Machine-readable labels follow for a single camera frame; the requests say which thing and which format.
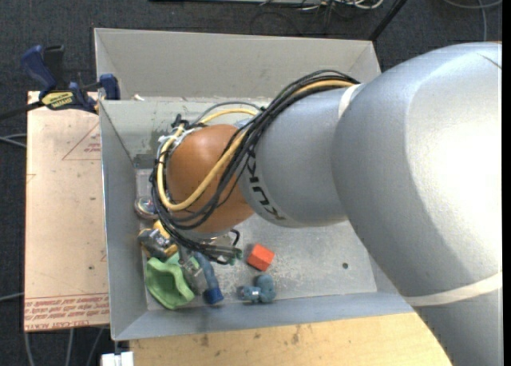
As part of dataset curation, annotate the blue tube with dark cap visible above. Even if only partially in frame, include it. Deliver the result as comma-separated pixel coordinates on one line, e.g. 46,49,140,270
196,252,225,306

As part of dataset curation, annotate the brown cardboard board red print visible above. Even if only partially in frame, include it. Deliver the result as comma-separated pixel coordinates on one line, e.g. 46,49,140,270
24,90,111,332

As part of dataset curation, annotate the blue-grey toy animal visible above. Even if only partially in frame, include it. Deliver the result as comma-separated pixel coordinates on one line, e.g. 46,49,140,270
237,273,278,304

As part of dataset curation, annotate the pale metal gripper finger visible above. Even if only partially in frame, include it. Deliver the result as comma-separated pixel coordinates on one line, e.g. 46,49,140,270
178,247,209,296

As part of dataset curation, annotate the round clear glass thing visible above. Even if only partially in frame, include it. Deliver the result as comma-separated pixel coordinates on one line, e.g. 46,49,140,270
133,195,159,220

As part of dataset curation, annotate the grey metal bin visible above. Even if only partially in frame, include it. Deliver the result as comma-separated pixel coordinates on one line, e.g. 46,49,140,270
93,27,416,342

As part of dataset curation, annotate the clear plastic box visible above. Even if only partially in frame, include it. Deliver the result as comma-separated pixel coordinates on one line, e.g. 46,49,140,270
134,167,155,197

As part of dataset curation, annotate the yellow and grey toy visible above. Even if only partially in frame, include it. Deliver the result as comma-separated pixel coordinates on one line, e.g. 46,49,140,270
137,219,180,261

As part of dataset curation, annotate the green soft toy shape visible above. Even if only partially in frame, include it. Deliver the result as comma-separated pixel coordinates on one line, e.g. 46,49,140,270
145,253,197,311

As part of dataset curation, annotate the orange block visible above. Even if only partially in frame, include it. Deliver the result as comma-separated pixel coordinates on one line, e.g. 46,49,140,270
246,242,276,273

